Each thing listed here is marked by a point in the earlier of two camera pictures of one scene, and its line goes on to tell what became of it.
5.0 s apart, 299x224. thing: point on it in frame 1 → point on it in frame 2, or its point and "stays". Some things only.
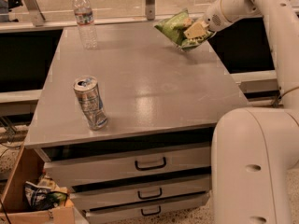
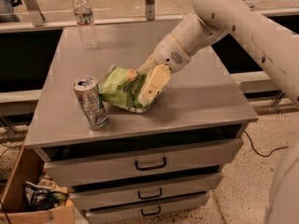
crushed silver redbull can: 87,91 stays
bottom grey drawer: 145,209 stays
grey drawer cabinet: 152,161 stays
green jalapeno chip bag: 172,27 → 121,87
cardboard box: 14,208 stays
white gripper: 212,19 → 170,55
